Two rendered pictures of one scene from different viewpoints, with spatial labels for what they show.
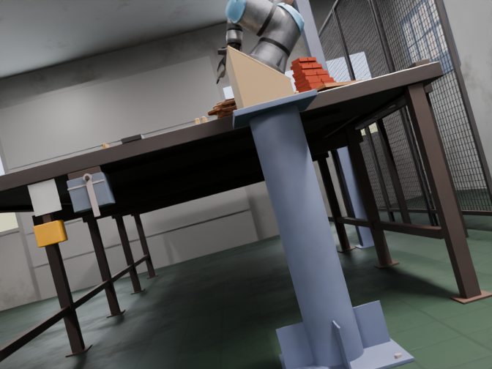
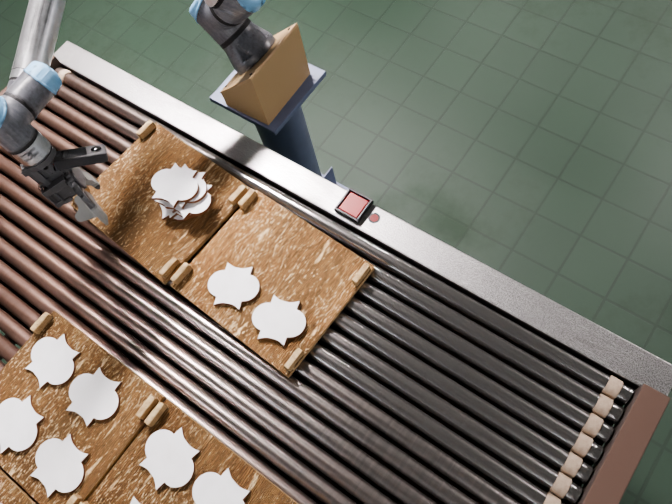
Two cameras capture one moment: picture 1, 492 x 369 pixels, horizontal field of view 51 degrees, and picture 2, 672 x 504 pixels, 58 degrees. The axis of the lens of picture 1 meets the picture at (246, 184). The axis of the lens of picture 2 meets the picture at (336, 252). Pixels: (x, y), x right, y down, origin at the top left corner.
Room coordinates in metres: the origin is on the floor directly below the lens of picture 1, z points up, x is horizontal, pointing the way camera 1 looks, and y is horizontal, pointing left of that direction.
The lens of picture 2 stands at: (2.48, 0.98, 2.34)
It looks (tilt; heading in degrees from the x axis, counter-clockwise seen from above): 64 degrees down; 234
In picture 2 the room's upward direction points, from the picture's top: 18 degrees counter-clockwise
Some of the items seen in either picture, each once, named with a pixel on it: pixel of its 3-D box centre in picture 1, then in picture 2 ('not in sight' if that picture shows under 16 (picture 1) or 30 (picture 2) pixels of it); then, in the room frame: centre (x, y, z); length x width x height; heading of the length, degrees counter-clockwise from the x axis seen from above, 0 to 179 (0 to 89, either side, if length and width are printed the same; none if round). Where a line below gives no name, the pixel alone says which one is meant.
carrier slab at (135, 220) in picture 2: not in sight; (160, 198); (2.22, -0.10, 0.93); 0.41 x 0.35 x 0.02; 88
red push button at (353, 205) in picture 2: not in sight; (353, 205); (1.93, 0.37, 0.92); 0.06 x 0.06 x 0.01; 3
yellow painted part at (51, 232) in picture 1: (45, 213); not in sight; (1.90, 0.75, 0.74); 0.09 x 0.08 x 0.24; 93
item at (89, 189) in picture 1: (91, 193); not in sight; (1.92, 0.57, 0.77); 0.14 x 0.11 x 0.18; 93
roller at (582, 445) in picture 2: not in sight; (254, 244); (2.17, 0.21, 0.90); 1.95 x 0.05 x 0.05; 93
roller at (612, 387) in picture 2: not in sight; (287, 203); (2.02, 0.20, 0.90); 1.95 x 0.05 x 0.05; 93
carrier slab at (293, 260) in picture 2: not in sight; (271, 277); (2.22, 0.32, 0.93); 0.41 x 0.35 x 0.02; 90
